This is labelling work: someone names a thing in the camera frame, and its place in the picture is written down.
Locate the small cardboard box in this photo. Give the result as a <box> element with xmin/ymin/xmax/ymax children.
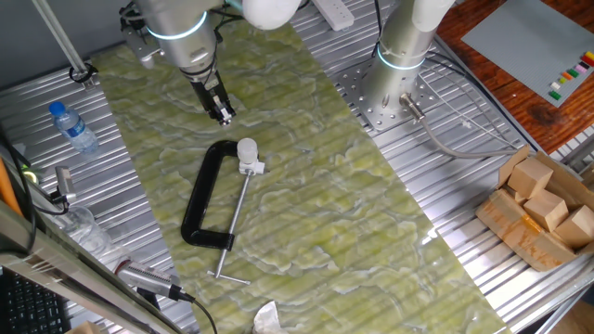
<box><xmin>64</xmin><ymin>320</ymin><xmax>102</xmax><ymax>334</ymax></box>

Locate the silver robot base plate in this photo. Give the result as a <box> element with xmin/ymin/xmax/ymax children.
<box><xmin>331</xmin><ymin>59</ymin><xmax>442</xmax><ymax>134</ymax></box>

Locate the aluminium frame bar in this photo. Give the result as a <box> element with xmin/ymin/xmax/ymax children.
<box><xmin>0</xmin><ymin>199</ymin><xmax>187</xmax><ymax>334</ymax></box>

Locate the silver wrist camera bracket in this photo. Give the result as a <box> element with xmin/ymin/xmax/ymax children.
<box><xmin>120</xmin><ymin>13</ymin><xmax>163</xmax><ymax>71</ymax></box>

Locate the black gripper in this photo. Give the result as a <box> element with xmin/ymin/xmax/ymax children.
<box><xmin>189</xmin><ymin>76</ymin><xmax>237</xmax><ymax>127</ymax></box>

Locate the black keyboard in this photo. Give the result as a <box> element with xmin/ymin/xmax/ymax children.
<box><xmin>0</xmin><ymin>268</ymin><xmax>71</xmax><ymax>334</ymax></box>

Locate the orange rod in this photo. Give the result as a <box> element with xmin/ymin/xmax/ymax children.
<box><xmin>0</xmin><ymin>157</ymin><xmax>23</xmax><ymax>218</ymax></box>

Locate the grey toy brick baseplate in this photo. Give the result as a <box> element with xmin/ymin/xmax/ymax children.
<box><xmin>460</xmin><ymin>0</ymin><xmax>594</xmax><ymax>109</ymax></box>

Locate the white power strip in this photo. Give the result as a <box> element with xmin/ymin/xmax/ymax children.
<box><xmin>311</xmin><ymin>0</ymin><xmax>356</xmax><ymax>32</ymax></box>

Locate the metal stand pole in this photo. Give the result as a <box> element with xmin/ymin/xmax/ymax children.
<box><xmin>31</xmin><ymin>0</ymin><xmax>97</xmax><ymax>90</ymax></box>

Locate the brown cardboard box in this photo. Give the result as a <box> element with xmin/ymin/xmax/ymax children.
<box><xmin>475</xmin><ymin>144</ymin><xmax>594</xmax><ymax>274</ymax></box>

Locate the green marble pattern mat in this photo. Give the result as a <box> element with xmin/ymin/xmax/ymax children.
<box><xmin>90</xmin><ymin>13</ymin><xmax>511</xmax><ymax>334</ymax></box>

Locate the black C-clamp with steel screw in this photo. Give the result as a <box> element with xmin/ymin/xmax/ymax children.
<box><xmin>180</xmin><ymin>138</ymin><xmax>254</xmax><ymax>287</ymax></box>

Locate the brown wooden table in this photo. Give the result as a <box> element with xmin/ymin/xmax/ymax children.
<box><xmin>435</xmin><ymin>0</ymin><xmax>594</xmax><ymax>154</ymax></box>

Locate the silver camera module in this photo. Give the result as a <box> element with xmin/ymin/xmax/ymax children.
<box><xmin>114</xmin><ymin>258</ymin><xmax>182</xmax><ymax>299</ymax></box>

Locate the black camera cable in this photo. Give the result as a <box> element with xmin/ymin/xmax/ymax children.
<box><xmin>169</xmin><ymin>283</ymin><xmax>219</xmax><ymax>334</ymax></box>

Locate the grey hose with metal connector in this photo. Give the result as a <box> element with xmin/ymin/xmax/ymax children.
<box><xmin>398</xmin><ymin>92</ymin><xmax>519</xmax><ymax>161</ymax></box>

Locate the light wooden block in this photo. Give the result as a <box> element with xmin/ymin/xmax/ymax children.
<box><xmin>508</xmin><ymin>157</ymin><xmax>554</xmax><ymax>200</ymax></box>
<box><xmin>505</xmin><ymin>185</ymin><xmax>528</xmax><ymax>205</ymax></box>
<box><xmin>523</xmin><ymin>188</ymin><xmax>570</xmax><ymax>233</ymax></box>
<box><xmin>554</xmin><ymin>205</ymin><xmax>594</xmax><ymax>250</ymax></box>

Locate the grey camera on black mount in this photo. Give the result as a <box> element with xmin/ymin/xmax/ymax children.
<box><xmin>50</xmin><ymin>165</ymin><xmax>79</xmax><ymax>206</ymax></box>

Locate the white light bulb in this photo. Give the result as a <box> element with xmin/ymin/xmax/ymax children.
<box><xmin>236</xmin><ymin>137</ymin><xmax>259</xmax><ymax>166</ymax></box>

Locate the water bottle with blue cap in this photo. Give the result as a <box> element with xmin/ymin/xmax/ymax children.
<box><xmin>48</xmin><ymin>100</ymin><xmax>101</xmax><ymax>155</ymax></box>

